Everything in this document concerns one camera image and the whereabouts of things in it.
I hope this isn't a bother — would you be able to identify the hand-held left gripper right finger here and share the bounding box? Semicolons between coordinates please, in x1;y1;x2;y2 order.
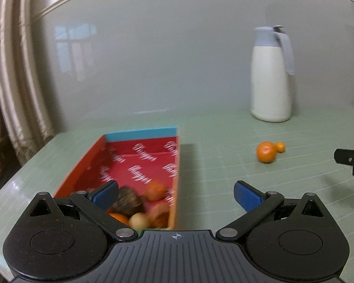
216;180;337;242

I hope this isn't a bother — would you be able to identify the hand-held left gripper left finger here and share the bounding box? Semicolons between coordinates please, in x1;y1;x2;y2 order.
16;180;138;242

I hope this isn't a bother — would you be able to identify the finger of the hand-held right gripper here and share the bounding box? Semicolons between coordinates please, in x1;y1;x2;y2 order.
334;149;354;178

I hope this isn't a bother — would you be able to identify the red cardboard box blue edge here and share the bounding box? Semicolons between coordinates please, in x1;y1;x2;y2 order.
53;126;182;231

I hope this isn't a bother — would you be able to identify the large orange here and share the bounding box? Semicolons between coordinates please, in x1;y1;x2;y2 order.
256;141;277;164

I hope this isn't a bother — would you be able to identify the orange persimmon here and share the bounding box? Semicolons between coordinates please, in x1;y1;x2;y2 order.
149;203;170;228

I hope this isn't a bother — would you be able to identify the brown walnut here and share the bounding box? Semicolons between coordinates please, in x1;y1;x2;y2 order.
111;186;145;216

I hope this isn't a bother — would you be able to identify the orange tangerine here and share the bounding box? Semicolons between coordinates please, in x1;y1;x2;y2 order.
144;181;168;201
109;213;130;225

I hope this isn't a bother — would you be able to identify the small beige round longan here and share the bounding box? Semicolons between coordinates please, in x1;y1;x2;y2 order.
129;213;151;229

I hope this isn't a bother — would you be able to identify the green grid table mat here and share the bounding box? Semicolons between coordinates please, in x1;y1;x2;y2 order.
0;106;354;283

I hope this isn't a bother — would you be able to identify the white thermos jug grey lid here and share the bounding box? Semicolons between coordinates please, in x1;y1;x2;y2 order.
250;25;295;123

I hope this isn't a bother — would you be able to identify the beige curtain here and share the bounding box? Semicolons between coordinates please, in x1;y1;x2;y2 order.
0;0;55;166

